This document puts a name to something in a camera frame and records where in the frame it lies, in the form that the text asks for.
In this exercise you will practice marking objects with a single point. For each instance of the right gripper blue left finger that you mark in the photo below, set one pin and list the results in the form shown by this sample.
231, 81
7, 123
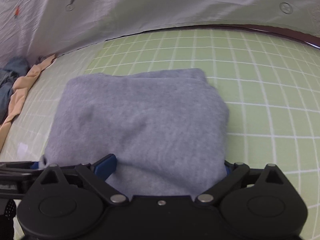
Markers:
104, 167

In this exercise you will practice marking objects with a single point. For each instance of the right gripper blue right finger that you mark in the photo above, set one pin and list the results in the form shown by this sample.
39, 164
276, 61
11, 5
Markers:
229, 167

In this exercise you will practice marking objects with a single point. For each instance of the grey knit garment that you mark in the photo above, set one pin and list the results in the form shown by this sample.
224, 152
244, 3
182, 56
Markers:
167, 130

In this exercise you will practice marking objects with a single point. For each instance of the beige garment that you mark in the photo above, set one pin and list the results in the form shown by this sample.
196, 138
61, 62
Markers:
21, 88

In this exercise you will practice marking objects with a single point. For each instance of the green grid cutting mat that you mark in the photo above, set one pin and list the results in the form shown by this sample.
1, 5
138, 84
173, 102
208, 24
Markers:
270, 84

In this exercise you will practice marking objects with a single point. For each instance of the blue denim garment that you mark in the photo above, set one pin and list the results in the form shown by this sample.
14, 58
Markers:
16, 67

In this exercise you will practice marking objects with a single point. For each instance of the grey fabric storage bag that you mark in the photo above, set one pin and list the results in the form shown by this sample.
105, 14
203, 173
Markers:
34, 28

